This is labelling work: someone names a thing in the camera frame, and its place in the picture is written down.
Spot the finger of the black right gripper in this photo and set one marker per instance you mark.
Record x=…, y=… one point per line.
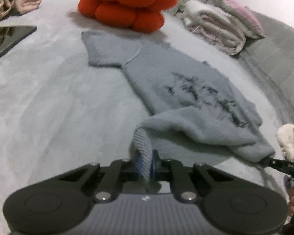
x=283, y=166

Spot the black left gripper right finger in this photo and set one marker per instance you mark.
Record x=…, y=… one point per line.
x=229, y=203

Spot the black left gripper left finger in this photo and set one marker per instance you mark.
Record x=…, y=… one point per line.
x=61, y=203

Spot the grey knit sweater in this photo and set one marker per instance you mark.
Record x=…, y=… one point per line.
x=196, y=114

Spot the white fleece sleeve cuff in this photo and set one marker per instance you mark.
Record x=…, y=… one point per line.
x=285, y=137

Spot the light grey bed sheet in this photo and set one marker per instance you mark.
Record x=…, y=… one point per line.
x=56, y=112

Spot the dark grey quilted blanket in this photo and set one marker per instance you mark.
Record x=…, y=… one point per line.
x=271, y=62

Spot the pink grey pillow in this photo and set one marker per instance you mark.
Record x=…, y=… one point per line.
x=244, y=18

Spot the folded white pink comforter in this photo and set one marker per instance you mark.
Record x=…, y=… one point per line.
x=216, y=26

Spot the black smartphone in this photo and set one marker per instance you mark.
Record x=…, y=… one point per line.
x=12, y=35

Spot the orange pumpkin plush cushion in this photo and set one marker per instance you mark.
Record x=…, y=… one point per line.
x=139, y=15

